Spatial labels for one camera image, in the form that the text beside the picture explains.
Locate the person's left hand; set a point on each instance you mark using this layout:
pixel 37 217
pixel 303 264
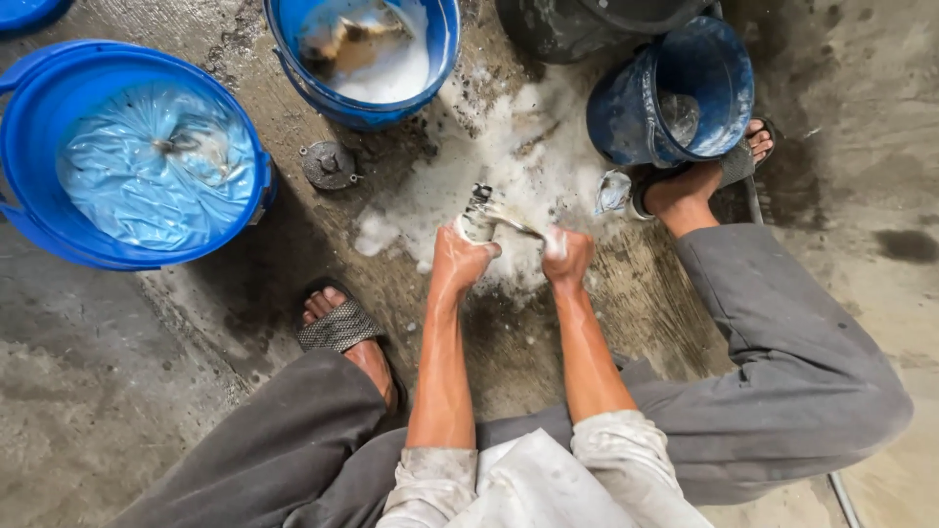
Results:
pixel 456 258

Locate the black container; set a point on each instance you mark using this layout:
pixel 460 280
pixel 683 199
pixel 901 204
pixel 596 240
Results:
pixel 557 29

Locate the large blue plastic tub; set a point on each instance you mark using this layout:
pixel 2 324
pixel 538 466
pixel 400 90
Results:
pixel 44 147

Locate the person's right fingers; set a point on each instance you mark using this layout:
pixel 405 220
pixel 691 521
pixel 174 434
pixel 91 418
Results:
pixel 554 242

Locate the round metal drain cover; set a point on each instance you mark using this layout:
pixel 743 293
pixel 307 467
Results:
pixel 329 166

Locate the soapy metal part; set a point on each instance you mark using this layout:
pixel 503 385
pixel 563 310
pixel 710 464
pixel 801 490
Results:
pixel 484 214

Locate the person's right hand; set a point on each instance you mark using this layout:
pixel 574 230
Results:
pixel 565 255

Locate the person's left sandal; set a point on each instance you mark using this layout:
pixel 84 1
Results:
pixel 339 328

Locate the person's sandal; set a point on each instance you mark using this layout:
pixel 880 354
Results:
pixel 736 163
pixel 339 328

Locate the dirty blue bucket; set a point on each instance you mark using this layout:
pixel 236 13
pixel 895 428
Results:
pixel 623 117

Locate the blue plastic basin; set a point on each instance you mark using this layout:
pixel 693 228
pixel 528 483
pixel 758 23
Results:
pixel 26 11

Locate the person's right sandal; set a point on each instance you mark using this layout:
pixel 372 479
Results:
pixel 736 163

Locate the person's white shirt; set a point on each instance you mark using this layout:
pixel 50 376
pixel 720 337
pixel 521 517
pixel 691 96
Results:
pixel 543 477

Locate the clear plastic bag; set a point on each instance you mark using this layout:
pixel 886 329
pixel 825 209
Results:
pixel 612 192

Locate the blue plastic sheet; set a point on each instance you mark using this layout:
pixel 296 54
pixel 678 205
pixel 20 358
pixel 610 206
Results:
pixel 158 165

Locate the patch of soap foam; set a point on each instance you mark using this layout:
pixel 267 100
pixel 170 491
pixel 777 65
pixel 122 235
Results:
pixel 513 154

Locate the blue bucket with foam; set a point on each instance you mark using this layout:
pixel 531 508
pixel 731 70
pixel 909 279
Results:
pixel 367 110

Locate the person's grey trousers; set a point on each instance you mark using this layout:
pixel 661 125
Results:
pixel 770 367

